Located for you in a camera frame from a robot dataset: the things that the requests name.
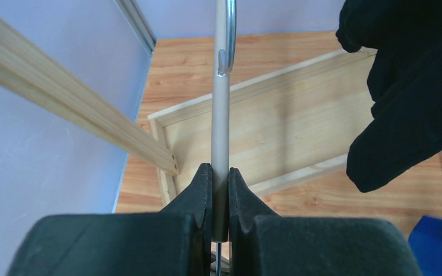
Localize blue white underwear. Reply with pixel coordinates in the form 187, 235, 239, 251
408, 216, 442, 276

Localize black underwear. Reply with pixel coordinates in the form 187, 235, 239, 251
336, 1, 442, 193

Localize wooden clip hanger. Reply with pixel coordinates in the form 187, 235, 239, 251
211, 0, 237, 275

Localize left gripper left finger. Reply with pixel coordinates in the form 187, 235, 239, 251
7, 163, 213, 275

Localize aluminium frame post left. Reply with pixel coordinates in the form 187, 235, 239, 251
115, 0, 157, 54

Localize wooden clothes rack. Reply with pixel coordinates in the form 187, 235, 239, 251
0, 18, 376, 204

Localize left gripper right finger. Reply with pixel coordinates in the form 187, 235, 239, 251
228, 168, 421, 276

